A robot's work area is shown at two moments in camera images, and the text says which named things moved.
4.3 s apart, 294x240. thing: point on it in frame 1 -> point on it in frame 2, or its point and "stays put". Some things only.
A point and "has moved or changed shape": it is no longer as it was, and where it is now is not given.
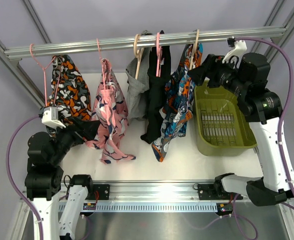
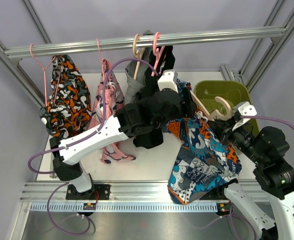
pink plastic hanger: x=159 y=52 has moved or changed shape
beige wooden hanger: x=194 y=49 -> x=216 y=113
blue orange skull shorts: x=177 y=110 -> x=203 y=158
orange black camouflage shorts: x=69 y=92 stays put
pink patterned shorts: x=111 y=107 stays put
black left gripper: x=86 y=129 -> x=187 y=107
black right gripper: x=212 y=68 -> x=221 y=128
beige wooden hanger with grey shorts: x=138 y=54 stays put
